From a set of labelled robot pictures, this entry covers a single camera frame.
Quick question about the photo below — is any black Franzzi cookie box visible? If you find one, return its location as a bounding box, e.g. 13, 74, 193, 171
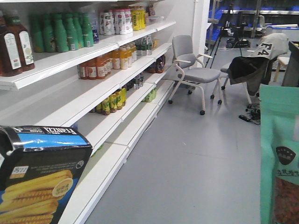
0, 126, 93, 224

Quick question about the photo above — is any teal goji berry pouch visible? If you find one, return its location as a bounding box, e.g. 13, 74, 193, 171
260, 85, 299, 224

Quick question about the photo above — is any grey office chair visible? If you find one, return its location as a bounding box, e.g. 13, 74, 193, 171
168, 35, 222, 115

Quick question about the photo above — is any white store shelving unit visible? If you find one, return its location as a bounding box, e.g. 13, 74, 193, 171
0, 0, 177, 224

